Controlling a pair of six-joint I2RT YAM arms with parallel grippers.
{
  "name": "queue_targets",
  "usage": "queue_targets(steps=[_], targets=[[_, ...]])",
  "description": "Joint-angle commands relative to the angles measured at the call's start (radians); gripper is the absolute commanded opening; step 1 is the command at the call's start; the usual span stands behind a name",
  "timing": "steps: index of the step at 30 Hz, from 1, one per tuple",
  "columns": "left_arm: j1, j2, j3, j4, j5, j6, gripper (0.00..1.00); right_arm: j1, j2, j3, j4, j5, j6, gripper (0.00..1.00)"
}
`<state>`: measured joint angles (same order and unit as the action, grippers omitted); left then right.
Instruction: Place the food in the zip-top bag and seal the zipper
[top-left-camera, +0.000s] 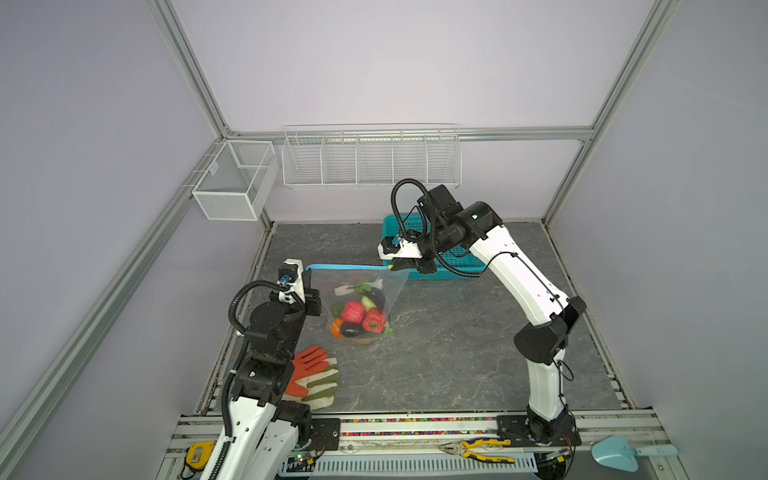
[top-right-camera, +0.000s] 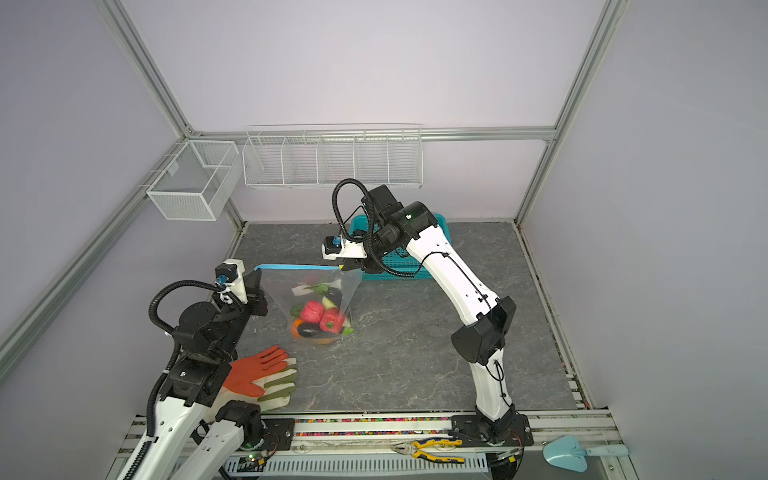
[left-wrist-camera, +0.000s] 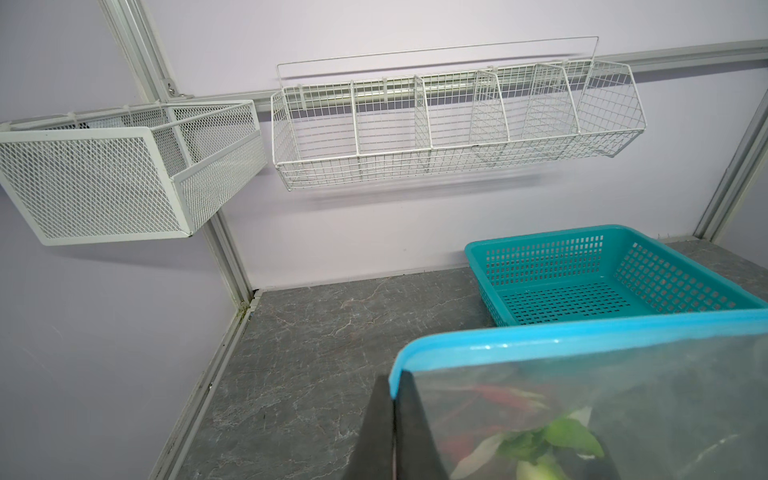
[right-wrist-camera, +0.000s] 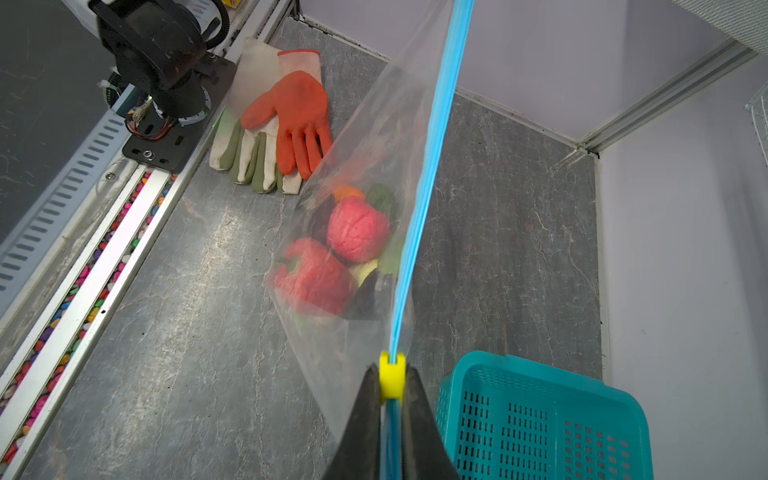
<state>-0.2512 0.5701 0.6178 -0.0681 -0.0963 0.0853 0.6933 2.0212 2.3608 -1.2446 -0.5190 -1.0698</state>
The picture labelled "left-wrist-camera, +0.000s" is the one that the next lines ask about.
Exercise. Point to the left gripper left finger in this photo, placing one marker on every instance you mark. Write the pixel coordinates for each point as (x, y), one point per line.
(373, 455)

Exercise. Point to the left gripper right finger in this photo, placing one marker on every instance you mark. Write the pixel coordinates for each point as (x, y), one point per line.
(415, 453)

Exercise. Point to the small red pepper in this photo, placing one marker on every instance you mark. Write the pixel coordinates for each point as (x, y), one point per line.
(507, 396)

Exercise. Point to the green vegetable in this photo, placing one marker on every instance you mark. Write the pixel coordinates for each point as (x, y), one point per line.
(563, 433)

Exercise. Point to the teal plastic basket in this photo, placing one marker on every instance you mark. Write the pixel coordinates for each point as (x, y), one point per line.
(601, 272)

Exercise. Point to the clear zip top bag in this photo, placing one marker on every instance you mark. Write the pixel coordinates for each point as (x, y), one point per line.
(667, 397)

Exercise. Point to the white mesh box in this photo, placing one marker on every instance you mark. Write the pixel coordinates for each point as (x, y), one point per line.
(147, 172)

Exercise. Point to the white wire shelf basket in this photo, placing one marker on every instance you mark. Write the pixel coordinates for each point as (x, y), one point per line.
(392, 116)

